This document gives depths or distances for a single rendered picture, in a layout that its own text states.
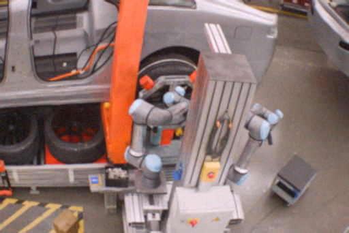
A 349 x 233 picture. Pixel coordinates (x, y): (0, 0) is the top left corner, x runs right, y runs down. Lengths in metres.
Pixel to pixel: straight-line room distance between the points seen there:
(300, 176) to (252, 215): 0.63
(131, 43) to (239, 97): 0.96
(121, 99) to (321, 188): 2.57
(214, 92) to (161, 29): 1.43
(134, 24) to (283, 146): 2.73
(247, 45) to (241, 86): 1.68
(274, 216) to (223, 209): 1.72
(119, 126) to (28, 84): 0.97
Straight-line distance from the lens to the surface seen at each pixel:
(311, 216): 4.40
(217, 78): 2.09
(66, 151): 3.78
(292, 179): 4.15
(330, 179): 4.89
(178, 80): 3.54
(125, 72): 2.99
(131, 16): 2.74
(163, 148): 4.21
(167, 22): 3.44
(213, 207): 2.56
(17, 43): 3.44
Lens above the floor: 3.25
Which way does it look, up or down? 42 degrees down
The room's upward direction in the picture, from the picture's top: 11 degrees clockwise
